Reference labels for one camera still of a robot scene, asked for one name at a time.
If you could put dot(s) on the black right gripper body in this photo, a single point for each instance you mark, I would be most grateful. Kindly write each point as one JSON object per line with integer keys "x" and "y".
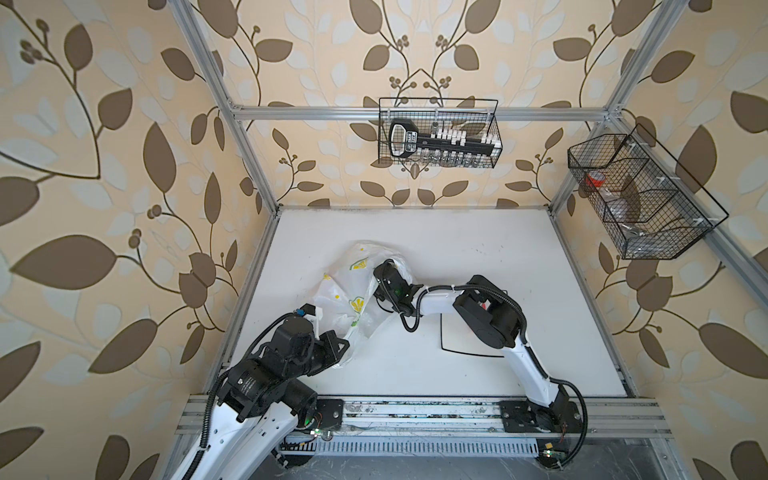
{"x": 380, "y": 294}

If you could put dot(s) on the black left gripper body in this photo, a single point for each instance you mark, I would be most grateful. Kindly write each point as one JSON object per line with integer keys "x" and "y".
{"x": 318, "y": 356}

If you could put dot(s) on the white plastic bag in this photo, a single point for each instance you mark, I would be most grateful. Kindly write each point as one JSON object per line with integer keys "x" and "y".
{"x": 345, "y": 295}

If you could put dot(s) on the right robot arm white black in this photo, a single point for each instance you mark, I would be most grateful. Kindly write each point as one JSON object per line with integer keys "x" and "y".
{"x": 551, "y": 405}

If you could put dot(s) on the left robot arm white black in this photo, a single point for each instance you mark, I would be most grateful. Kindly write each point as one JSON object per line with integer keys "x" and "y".
{"x": 256, "y": 404}

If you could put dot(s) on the black outlined white mat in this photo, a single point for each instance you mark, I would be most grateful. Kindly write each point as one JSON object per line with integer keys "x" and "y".
{"x": 457, "y": 337}

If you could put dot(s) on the black socket tool set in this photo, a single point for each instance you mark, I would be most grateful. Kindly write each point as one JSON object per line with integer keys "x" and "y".
{"x": 405, "y": 139}

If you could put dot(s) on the red capped clear bottle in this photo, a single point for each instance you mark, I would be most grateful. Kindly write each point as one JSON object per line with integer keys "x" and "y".
{"x": 594, "y": 180}

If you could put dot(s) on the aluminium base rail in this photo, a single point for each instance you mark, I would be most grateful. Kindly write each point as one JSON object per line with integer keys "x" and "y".
{"x": 410, "y": 426}

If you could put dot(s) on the black wire basket back wall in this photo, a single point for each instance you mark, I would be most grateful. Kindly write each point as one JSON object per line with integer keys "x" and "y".
{"x": 475, "y": 116}

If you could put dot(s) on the black wire basket wall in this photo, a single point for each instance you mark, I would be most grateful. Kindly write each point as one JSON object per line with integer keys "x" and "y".
{"x": 475, "y": 116}
{"x": 652, "y": 206}

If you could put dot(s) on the black wire basket right wall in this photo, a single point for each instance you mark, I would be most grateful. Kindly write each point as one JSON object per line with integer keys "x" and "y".
{"x": 652, "y": 206}

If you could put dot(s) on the aluminium corner post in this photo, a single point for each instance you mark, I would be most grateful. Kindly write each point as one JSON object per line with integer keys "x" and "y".
{"x": 601, "y": 134}

